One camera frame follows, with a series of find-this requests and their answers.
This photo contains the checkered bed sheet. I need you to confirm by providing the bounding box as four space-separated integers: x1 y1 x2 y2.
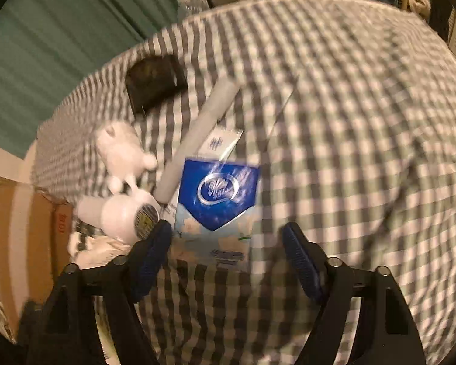
32 0 456 364

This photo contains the clear water bottle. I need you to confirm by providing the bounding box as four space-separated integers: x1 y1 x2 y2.
177 0 210 22

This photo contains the green curtain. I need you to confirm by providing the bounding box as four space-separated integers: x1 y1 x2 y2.
0 0 178 157

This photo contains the black glossy jar box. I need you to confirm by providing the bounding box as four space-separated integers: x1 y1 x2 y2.
125 54 188 116

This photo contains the brown cardboard box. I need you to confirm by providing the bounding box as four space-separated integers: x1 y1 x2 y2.
0 177 73 335

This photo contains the blue tissue pack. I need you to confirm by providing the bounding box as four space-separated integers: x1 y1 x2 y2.
166 125 259 272

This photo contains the white bottle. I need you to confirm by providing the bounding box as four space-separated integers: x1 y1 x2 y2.
77 189 161 245

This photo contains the white plush toy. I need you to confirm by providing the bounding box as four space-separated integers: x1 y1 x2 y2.
95 120 158 194

